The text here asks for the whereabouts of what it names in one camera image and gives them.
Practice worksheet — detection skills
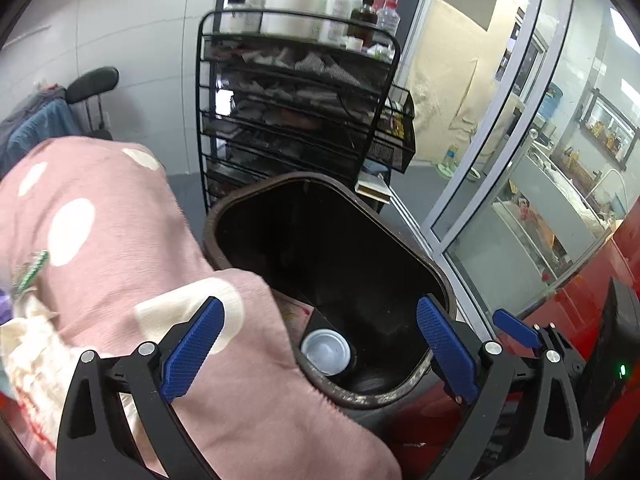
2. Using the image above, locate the green clear plastic wrapper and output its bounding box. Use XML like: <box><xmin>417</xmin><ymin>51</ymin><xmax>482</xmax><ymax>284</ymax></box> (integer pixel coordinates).
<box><xmin>11</xmin><ymin>250</ymin><xmax>50</xmax><ymax>299</ymax></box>

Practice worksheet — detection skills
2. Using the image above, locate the white paper wrapper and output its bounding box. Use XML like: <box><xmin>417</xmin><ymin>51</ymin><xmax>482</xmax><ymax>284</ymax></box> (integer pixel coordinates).
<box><xmin>1</xmin><ymin>290</ymin><xmax>140</xmax><ymax>476</ymax></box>

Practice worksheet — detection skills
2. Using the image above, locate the brown paper snack bag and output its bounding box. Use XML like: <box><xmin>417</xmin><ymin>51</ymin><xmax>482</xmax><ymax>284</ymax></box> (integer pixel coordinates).
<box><xmin>272</xmin><ymin>290</ymin><xmax>314</xmax><ymax>344</ymax></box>

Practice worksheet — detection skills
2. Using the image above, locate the purple plastic bag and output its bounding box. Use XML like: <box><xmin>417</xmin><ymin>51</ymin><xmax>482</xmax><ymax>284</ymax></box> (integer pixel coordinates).
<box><xmin>0</xmin><ymin>289</ymin><xmax>13</xmax><ymax>325</ymax></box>

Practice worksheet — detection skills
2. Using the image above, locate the dark trash bin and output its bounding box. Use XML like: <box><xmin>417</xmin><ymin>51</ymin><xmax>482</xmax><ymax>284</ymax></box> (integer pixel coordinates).
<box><xmin>203</xmin><ymin>172</ymin><xmax>456</xmax><ymax>410</ymax></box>

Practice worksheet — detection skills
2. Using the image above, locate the pink polka dot blanket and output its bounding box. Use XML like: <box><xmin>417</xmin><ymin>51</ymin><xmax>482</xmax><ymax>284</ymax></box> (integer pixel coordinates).
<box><xmin>1</xmin><ymin>136</ymin><xmax>400</xmax><ymax>479</ymax></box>

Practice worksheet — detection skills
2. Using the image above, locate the blue massage bed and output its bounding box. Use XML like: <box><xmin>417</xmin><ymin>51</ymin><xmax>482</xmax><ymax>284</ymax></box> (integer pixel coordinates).
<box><xmin>1</xmin><ymin>84</ymin><xmax>82</xmax><ymax>178</ymax></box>

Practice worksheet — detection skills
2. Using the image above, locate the black round stool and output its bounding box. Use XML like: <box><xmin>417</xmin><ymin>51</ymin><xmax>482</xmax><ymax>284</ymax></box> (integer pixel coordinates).
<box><xmin>65</xmin><ymin>66</ymin><xmax>119</xmax><ymax>141</ymax></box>

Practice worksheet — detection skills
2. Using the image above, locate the clear plastic bottle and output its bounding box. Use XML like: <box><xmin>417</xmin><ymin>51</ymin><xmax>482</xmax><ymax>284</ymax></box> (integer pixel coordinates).
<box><xmin>378</xmin><ymin>0</ymin><xmax>400</xmax><ymax>41</ymax></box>

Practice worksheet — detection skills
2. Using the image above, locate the dark brown bottle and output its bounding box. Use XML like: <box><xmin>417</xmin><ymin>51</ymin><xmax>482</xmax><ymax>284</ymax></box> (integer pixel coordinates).
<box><xmin>347</xmin><ymin>0</ymin><xmax>378</xmax><ymax>48</ymax></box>

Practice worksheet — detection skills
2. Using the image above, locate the large white tub jar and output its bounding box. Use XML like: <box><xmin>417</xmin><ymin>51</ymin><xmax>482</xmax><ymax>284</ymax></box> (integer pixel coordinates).
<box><xmin>260</xmin><ymin>0</ymin><xmax>321</xmax><ymax>39</ymax></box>

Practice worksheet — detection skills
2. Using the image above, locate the black wire trolley cart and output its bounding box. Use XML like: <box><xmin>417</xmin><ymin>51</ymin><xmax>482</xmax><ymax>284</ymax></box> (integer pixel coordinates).
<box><xmin>194</xmin><ymin>6</ymin><xmax>416</xmax><ymax>208</ymax></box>

